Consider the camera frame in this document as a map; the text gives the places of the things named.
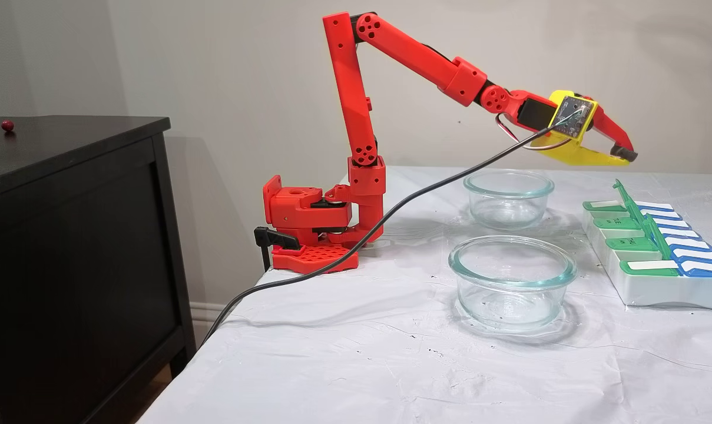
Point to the weekly pill organizer box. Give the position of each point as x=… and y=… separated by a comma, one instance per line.
x=650, y=291

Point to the clear glass bowl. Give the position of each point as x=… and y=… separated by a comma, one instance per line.
x=476, y=203
x=467, y=277

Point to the white tablecloth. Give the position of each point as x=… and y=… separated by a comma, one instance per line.
x=361, y=365

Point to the black table clamp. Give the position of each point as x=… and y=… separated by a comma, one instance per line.
x=273, y=237

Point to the black wooden cabinet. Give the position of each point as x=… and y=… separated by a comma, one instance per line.
x=67, y=265

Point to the red ball pill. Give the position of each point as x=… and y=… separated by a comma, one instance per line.
x=7, y=125

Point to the camera board on yellow mount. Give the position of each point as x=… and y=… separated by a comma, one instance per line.
x=573, y=115

